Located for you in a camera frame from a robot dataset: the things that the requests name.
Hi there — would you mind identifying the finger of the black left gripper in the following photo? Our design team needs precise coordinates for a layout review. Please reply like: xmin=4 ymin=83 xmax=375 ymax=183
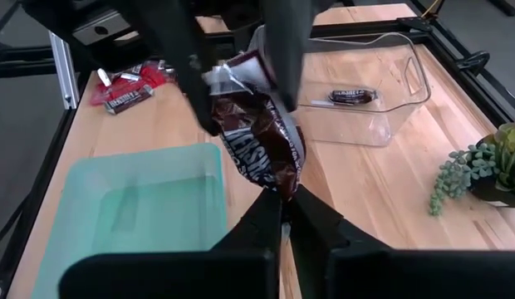
xmin=169 ymin=0 xmax=221 ymax=136
xmin=259 ymin=0 xmax=315 ymax=113

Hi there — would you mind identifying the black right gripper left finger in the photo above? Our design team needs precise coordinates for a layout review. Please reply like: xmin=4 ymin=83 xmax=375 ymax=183
xmin=60 ymin=189 xmax=283 ymax=299

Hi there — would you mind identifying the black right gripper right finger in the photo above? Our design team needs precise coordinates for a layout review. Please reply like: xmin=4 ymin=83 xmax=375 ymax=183
xmin=288 ymin=184 xmax=515 ymax=299

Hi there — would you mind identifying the red candy pack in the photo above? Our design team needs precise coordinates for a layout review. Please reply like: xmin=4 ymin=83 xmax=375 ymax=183
xmin=139 ymin=65 xmax=167 ymax=88

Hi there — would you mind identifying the pink candy pack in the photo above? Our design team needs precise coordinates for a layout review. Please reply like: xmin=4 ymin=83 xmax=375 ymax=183
xmin=90 ymin=76 xmax=130 ymax=105

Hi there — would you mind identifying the green plastic bin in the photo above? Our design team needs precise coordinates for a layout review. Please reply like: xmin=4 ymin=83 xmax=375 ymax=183
xmin=31 ymin=143 xmax=228 ymax=299

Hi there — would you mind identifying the clear plastic bin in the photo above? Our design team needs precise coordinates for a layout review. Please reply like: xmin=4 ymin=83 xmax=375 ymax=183
xmin=294 ymin=32 xmax=432 ymax=147

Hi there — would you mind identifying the black clamp hook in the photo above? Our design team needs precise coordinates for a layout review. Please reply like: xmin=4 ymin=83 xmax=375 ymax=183
xmin=455 ymin=50 xmax=491 ymax=76

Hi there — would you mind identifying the small potted succulent plant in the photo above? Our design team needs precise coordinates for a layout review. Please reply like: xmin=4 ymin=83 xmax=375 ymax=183
xmin=427 ymin=121 xmax=515 ymax=218

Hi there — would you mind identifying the silver aluminium bracket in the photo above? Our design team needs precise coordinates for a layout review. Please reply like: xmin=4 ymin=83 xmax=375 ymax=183
xmin=49 ymin=31 xmax=81 ymax=110

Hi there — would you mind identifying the black aluminium table frame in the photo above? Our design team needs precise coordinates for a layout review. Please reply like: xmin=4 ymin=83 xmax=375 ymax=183
xmin=0 ymin=0 xmax=515 ymax=299

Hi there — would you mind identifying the orange extension cord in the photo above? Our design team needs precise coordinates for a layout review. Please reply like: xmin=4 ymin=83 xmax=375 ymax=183
xmin=421 ymin=0 xmax=444 ymax=17

